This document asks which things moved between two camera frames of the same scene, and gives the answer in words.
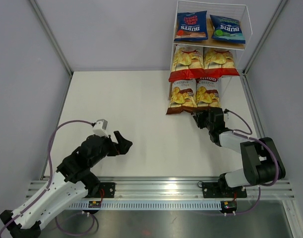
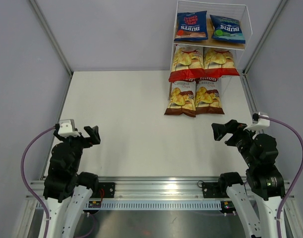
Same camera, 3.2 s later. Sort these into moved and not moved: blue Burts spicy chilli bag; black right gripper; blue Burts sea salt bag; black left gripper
Moved: black left gripper; black right gripper
Not moved: blue Burts spicy chilli bag; blue Burts sea salt bag
